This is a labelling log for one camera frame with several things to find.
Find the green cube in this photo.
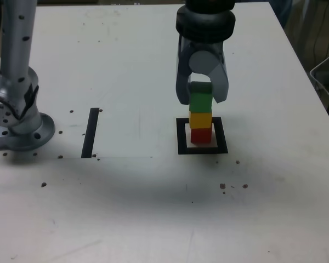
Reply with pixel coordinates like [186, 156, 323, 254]
[188, 81, 213, 113]

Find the black tape square outline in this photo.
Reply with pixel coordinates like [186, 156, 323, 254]
[176, 117, 229, 155]

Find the black tape strip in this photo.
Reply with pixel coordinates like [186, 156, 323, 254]
[81, 107, 100, 159]

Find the yellow cube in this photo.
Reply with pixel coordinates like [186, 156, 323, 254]
[188, 110, 213, 130]

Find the red cube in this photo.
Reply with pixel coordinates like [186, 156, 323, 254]
[190, 127, 213, 145]

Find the white cable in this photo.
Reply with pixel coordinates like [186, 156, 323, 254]
[309, 45, 329, 102]

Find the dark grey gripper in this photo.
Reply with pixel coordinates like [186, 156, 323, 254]
[175, 35, 231, 106]

